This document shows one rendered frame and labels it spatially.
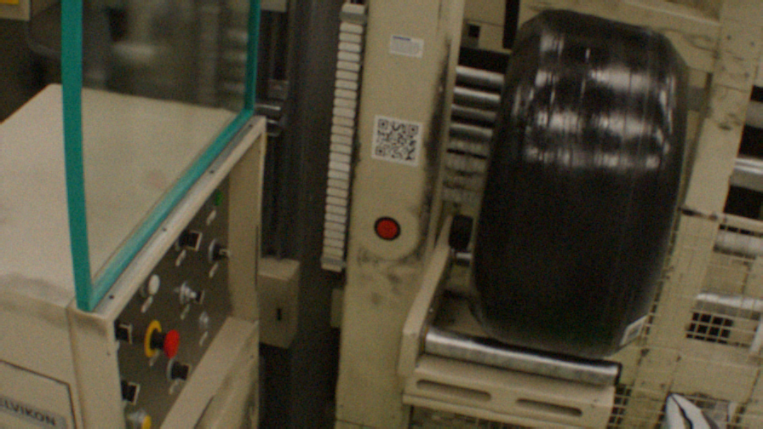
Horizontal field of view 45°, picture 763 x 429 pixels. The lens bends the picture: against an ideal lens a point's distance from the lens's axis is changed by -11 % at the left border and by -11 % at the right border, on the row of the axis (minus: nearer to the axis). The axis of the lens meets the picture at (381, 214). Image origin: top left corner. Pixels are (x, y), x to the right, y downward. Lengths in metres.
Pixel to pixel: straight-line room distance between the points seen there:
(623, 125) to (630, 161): 0.05
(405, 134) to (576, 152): 0.32
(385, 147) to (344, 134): 0.07
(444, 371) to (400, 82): 0.48
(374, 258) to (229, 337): 0.28
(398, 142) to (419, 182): 0.07
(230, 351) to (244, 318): 0.09
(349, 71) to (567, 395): 0.64
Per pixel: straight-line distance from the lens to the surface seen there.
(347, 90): 1.61
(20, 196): 1.36
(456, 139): 2.05
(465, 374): 1.71
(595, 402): 1.71
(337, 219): 1.72
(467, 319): 1.94
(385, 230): 1.68
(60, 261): 1.21
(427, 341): 1.70
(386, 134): 1.61
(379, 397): 1.90
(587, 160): 1.41
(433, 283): 1.77
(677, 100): 1.50
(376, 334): 1.81
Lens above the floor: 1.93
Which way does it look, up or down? 30 degrees down
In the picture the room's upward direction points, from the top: 6 degrees clockwise
